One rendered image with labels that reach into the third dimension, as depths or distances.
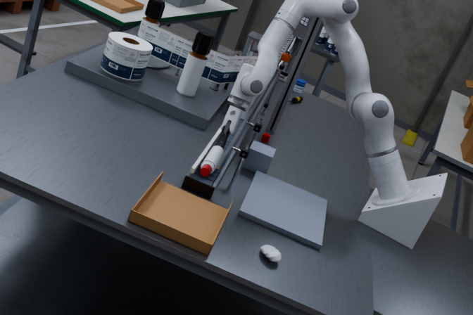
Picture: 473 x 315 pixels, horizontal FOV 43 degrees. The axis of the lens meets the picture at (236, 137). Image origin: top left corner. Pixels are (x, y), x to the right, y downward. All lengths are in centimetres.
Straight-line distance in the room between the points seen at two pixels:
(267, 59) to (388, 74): 490
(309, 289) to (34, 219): 138
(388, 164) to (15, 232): 154
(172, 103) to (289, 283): 108
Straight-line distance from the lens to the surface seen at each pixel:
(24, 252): 258
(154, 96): 259
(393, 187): 236
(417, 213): 233
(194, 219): 191
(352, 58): 229
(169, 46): 293
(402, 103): 704
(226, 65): 290
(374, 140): 231
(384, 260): 221
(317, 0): 227
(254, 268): 181
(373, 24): 697
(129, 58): 265
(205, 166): 205
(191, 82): 269
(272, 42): 222
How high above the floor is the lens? 181
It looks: 22 degrees down
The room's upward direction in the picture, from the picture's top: 22 degrees clockwise
